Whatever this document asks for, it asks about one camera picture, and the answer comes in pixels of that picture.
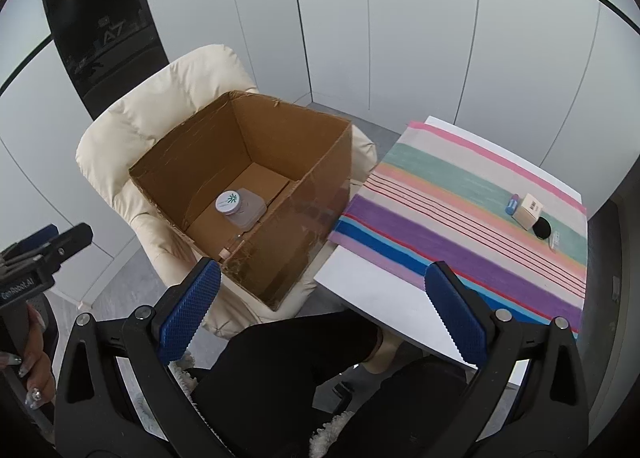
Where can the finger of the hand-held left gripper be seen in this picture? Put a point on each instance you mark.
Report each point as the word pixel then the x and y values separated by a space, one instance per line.
pixel 30 240
pixel 70 238

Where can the brown cardboard box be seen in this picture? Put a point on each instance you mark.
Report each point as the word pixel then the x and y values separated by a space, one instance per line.
pixel 290 138

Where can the white table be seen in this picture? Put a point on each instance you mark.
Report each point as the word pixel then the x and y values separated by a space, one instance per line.
pixel 380 298

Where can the cream padded chair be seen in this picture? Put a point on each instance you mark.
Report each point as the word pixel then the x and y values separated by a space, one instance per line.
pixel 150 98

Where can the black round lid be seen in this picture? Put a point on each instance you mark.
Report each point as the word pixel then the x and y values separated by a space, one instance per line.
pixel 541 229

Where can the person's left hand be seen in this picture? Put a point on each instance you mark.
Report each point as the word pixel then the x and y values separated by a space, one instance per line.
pixel 37 373

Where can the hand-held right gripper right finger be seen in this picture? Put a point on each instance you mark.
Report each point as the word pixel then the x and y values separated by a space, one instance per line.
pixel 455 313

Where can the dark glass panel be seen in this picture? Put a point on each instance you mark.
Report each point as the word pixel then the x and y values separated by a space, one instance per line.
pixel 100 38

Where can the clear jar with white lid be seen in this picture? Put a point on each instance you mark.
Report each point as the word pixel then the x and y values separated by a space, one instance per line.
pixel 245 210

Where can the small blue cylinder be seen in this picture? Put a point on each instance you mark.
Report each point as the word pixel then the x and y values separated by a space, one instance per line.
pixel 512 203

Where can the small beige box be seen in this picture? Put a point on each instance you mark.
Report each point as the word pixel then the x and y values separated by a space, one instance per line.
pixel 525 215

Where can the striped tablecloth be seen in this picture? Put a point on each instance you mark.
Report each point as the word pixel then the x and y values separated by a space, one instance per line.
pixel 450 198

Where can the small clear plastic item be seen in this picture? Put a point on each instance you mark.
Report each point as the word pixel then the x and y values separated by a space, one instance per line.
pixel 554 241

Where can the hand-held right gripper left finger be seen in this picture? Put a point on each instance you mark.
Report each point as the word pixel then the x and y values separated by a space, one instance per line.
pixel 190 313

